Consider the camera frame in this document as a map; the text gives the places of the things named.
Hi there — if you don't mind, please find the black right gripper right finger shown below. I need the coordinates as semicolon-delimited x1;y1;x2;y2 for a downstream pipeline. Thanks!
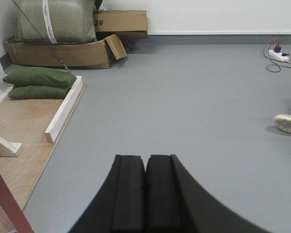
145;155;266;233

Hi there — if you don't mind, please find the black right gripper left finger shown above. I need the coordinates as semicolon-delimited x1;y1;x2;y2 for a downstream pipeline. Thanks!
70;155;145;233

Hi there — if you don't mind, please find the brown wooden door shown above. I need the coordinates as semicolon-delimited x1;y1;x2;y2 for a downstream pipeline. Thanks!
0;174;34;233

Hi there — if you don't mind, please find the plywood base board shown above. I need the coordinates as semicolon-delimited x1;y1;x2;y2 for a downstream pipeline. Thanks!
0;83;87;211

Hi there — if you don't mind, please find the white sneaker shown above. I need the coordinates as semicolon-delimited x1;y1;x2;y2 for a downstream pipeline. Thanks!
274;114;291;133

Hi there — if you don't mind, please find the lower green sandbag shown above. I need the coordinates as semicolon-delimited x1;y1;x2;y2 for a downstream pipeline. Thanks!
8;85;71;100

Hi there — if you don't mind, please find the green sandbag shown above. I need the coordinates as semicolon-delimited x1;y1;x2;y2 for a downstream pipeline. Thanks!
3;67;77;87
8;85;71;100

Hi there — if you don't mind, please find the open cardboard box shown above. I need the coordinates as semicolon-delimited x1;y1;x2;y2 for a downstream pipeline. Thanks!
4;34;127;69

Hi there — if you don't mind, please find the upper green sandbag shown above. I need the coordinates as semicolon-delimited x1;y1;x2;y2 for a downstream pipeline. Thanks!
3;67;77;87

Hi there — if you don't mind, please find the white power strip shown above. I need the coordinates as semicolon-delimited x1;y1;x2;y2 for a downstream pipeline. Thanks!
268;50;289;62

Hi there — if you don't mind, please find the closed cardboard box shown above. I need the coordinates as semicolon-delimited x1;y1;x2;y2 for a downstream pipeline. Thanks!
93;10;148;39

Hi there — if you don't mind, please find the large olive woven sack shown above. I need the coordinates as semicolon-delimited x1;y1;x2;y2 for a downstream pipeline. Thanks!
14;0;97;44

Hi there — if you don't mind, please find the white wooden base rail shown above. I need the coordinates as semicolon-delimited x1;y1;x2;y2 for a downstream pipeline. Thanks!
45;76;86;144

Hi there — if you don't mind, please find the thin black strap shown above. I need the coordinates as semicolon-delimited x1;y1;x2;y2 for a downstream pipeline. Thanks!
12;0;72;74

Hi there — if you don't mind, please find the orange cable on floor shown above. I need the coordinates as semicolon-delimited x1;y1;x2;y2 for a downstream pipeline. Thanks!
263;38;291;73

